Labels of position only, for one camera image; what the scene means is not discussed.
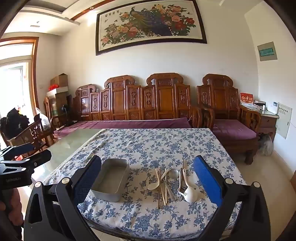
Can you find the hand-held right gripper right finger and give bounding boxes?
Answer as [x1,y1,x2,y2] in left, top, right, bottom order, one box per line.
[193,156,271,241]

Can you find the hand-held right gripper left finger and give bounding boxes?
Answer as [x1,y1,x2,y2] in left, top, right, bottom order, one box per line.
[24,155,102,241]

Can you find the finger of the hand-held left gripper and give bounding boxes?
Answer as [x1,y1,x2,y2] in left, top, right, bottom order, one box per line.
[0,142,36,161]
[13,149,52,169]

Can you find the rectangular metal tray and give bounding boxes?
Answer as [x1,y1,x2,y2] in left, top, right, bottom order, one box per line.
[90,159,130,202]

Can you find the cream plastic spoon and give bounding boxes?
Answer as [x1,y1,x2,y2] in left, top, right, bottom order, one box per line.
[147,169,171,191]

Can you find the person's left hand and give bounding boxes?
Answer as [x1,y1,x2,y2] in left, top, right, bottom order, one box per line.
[0,188,24,233]

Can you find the carved wooden dining chair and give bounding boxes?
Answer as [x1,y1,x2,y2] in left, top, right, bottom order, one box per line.
[9,119,55,161]

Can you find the large white ceramic spoon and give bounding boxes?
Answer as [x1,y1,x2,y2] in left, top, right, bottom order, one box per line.
[182,168,202,203]

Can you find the black cloth pile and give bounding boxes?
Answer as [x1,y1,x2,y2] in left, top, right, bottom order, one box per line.
[0,108,29,142]

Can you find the round metal spoon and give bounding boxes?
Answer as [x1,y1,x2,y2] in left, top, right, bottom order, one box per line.
[167,169,180,201]

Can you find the translucent plastic bag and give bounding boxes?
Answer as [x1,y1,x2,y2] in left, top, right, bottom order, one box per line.
[34,112,51,131]

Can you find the black desk fan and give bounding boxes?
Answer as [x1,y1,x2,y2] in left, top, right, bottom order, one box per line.
[60,104,73,127]

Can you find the blue floral tablecloth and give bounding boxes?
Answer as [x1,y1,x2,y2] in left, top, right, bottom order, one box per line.
[43,128,248,235]

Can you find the large brown cardboard box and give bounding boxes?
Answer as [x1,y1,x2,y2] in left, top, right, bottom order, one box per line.
[49,93,68,117]

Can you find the purple armchair cushion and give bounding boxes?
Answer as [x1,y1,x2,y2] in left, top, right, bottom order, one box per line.
[212,119,258,141]

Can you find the long purple sofa cushion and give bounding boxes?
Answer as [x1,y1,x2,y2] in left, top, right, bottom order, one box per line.
[54,117,193,138]

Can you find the white box with red top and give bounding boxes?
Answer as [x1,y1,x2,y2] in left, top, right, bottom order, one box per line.
[46,84,69,97]

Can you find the clear plastic bag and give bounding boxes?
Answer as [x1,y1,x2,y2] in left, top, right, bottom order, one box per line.
[258,134,275,156]

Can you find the carved wooden armchair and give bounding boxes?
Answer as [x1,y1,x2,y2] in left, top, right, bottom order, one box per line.
[196,74,262,165]

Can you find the wooden side table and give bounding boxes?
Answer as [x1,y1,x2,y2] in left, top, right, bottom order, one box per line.
[240,102,281,142]

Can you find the carved wooden sofa bench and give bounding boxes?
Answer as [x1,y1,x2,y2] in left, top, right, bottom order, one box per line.
[73,73,215,130]

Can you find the red card sign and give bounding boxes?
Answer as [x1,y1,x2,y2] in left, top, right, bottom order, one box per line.
[240,92,254,104]

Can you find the white electrical panel door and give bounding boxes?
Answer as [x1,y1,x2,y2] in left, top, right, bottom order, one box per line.
[275,103,292,140]

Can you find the small white desk device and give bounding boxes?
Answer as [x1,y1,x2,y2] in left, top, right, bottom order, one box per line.
[268,101,279,115]

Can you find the framed peacock flower painting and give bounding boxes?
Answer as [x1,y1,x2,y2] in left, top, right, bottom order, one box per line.
[95,0,208,56]

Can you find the wooden window frame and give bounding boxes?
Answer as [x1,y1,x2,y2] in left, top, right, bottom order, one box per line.
[0,37,40,117]

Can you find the grey wall panel box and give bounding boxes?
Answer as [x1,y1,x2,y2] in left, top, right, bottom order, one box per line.
[257,42,278,62]

